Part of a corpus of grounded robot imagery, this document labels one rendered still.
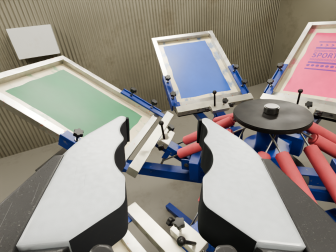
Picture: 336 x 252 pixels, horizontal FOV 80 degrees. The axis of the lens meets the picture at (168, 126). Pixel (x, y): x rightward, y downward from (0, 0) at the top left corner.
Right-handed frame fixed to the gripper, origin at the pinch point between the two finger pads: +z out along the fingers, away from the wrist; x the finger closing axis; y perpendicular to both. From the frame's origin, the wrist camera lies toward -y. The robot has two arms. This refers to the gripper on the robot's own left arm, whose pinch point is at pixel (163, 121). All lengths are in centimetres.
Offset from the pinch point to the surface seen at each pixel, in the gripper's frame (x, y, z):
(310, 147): 56, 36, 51
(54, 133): -49, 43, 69
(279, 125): 45, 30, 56
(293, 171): 47, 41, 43
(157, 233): -1, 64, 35
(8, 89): -78, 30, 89
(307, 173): 69, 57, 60
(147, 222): -5, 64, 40
